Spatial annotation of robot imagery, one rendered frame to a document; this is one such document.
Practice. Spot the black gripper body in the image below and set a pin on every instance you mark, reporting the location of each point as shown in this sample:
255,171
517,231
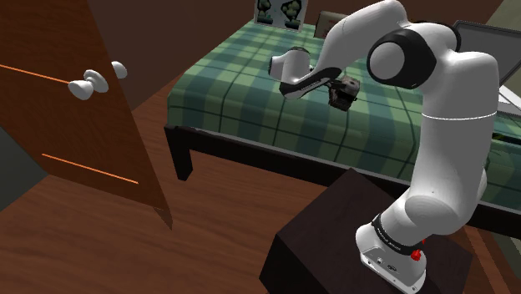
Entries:
344,93

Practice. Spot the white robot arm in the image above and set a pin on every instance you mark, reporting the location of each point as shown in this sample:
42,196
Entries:
456,134

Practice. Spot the brown framed picture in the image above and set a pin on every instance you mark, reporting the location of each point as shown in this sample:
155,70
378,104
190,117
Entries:
325,25

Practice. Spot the bed with green plaid cover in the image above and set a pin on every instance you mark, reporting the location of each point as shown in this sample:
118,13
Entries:
252,101

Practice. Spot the framed picture of two trees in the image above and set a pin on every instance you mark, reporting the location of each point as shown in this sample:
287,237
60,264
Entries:
279,13

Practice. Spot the dark robot stand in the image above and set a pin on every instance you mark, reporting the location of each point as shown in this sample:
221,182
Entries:
325,240

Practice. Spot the open laptop with grey screen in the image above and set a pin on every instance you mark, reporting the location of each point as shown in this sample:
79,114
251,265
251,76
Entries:
484,42

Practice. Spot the brown wooden door, white knobs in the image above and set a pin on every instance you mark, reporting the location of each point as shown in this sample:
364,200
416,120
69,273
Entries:
61,134

